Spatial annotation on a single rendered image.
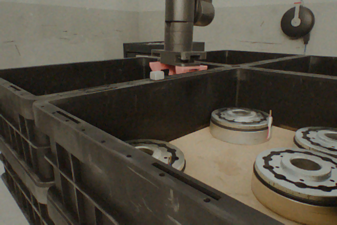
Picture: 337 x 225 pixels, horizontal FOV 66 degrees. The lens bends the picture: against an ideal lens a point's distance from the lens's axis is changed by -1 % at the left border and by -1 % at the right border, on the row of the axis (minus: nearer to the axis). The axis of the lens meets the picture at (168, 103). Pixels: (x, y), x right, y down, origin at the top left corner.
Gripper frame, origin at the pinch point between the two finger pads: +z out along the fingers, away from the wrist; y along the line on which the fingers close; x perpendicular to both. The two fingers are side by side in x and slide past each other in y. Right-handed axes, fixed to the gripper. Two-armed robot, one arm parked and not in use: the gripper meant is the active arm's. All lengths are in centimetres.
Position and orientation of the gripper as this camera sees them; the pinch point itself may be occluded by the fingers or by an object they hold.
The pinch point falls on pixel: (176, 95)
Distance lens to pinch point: 55.4
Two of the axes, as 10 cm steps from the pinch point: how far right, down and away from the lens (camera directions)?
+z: -0.3, 9.7, 2.4
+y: -6.3, -2.0, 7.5
